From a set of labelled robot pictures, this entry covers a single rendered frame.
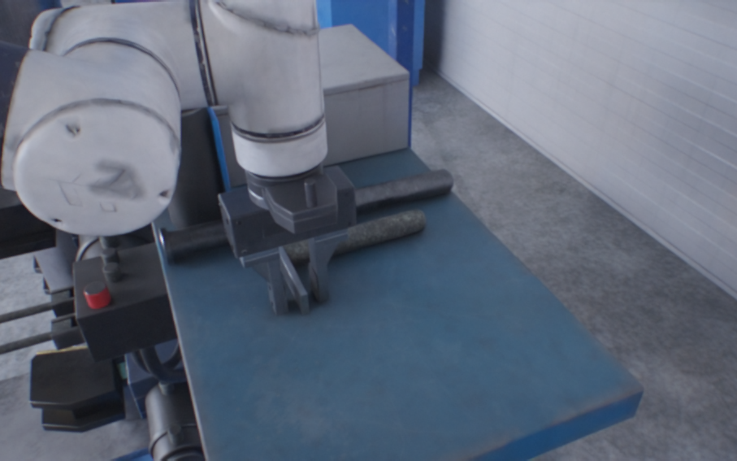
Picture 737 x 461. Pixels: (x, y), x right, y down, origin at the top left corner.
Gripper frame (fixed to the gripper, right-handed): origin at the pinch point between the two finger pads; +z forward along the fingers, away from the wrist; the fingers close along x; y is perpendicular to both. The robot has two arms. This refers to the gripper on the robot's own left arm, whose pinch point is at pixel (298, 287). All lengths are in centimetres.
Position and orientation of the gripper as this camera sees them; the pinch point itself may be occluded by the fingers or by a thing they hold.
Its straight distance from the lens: 70.8
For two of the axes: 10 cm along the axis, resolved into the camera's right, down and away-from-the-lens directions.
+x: -9.2, 2.6, -3.1
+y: -4.0, -5.4, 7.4
